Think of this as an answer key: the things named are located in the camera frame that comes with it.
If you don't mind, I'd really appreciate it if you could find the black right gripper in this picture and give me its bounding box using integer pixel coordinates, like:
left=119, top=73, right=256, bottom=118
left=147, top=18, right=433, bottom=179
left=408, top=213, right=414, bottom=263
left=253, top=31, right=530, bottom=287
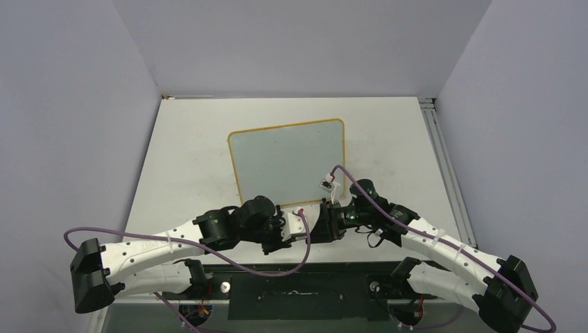
left=306, top=199, right=373, bottom=244

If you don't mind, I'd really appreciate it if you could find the aluminium right side rail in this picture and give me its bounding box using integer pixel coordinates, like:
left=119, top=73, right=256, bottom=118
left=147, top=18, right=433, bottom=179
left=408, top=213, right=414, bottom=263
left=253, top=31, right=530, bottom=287
left=418, top=98, right=478, bottom=248

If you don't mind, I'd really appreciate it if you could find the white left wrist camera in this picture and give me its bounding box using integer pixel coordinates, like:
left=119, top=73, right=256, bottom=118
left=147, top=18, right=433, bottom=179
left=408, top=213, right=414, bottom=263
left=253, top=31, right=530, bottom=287
left=281, top=207, right=306, bottom=241

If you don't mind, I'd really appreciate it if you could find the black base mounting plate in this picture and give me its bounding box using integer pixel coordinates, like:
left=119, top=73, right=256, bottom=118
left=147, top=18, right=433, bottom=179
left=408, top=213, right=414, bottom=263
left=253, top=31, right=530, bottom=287
left=168, top=262, right=464, bottom=326

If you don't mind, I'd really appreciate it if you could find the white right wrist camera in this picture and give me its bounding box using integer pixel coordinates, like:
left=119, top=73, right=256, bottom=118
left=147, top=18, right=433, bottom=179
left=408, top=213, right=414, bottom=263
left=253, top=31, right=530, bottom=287
left=318, top=172, right=340, bottom=204

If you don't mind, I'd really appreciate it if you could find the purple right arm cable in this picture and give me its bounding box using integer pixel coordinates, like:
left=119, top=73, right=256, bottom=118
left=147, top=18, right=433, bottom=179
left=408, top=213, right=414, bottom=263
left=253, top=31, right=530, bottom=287
left=331, top=164, right=557, bottom=333

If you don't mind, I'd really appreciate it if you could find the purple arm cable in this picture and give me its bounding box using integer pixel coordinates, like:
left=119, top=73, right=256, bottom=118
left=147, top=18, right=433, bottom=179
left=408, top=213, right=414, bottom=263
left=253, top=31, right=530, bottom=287
left=331, top=164, right=557, bottom=333
left=63, top=211, right=312, bottom=333

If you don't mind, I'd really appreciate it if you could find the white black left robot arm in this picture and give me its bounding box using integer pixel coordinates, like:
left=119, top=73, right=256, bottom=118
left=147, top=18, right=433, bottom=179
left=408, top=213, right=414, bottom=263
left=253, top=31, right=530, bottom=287
left=69, top=196, right=307, bottom=314

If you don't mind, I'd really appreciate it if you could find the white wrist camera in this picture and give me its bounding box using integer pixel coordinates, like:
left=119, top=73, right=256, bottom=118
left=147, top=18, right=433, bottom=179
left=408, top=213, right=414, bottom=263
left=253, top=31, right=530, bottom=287
left=281, top=207, right=306, bottom=241
left=318, top=172, right=340, bottom=204

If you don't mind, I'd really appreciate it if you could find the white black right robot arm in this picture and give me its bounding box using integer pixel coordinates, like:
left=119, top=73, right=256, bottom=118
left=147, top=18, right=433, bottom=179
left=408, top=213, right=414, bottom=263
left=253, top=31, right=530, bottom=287
left=311, top=176, right=538, bottom=332

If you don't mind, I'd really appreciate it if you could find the black white marker pen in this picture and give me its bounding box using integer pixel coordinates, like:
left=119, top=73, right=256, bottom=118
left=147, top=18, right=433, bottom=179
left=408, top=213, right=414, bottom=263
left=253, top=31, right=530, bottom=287
left=289, top=232, right=322, bottom=244

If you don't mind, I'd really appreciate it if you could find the yellow framed whiteboard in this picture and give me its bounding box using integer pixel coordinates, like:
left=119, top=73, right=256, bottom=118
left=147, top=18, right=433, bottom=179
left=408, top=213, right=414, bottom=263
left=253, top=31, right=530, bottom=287
left=227, top=118, right=345, bottom=206

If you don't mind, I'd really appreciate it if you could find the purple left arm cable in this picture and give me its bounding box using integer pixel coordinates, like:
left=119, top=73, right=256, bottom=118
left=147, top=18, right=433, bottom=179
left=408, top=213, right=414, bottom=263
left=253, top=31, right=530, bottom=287
left=63, top=211, right=312, bottom=333

